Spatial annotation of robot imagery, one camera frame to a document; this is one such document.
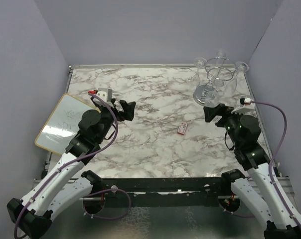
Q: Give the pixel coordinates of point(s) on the small red white box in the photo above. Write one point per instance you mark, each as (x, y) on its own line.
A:
(182, 128)

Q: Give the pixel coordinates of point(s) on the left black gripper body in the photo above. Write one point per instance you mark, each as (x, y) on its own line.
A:
(106, 112)

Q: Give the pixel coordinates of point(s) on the yellow framed whiteboard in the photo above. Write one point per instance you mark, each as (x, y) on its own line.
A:
(62, 124)

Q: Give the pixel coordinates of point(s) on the clear wine glass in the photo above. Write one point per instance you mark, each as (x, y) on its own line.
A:
(211, 96)
(199, 63)
(220, 58)
(240, 67)

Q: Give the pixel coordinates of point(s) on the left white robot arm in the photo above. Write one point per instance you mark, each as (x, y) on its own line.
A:
(62, 186)

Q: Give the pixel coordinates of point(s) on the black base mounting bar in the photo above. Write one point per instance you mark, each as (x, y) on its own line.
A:
(156, 192)

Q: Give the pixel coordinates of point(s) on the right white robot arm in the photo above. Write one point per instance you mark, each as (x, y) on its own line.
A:
(270, 205)

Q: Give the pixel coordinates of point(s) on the chrome wine glass rack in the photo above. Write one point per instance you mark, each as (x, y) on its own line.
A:
(213, 76)

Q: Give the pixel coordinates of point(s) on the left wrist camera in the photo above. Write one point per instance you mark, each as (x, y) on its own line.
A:
(103, 93)

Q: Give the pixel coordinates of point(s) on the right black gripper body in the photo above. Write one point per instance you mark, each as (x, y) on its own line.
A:
(225, 111)

